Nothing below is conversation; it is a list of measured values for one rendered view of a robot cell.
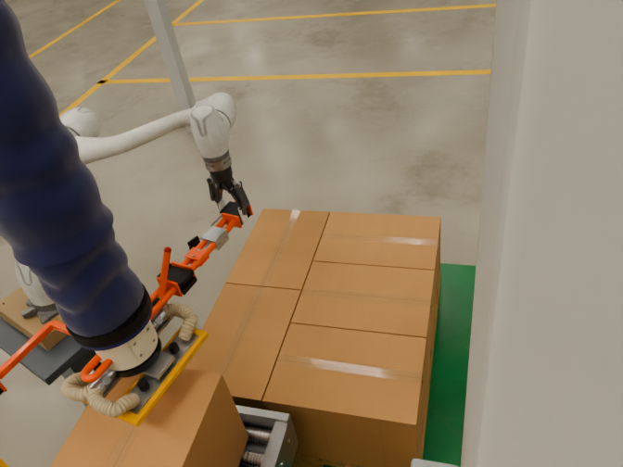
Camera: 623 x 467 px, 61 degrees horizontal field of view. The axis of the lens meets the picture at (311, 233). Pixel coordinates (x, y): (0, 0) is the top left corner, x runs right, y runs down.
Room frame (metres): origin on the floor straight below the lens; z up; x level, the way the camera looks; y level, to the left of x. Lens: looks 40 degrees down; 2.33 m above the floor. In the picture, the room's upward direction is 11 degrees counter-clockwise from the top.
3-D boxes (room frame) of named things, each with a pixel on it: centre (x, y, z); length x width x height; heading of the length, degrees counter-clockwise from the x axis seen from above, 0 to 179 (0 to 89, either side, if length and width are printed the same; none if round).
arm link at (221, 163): (1.55, 0.26, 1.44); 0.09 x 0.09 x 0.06
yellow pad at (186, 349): (1.00, 0.51, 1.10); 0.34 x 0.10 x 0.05; 146
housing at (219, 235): (1.44, 0.33, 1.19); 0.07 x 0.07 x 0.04; 56
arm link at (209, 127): (1.56, 0.26, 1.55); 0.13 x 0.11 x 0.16; 168
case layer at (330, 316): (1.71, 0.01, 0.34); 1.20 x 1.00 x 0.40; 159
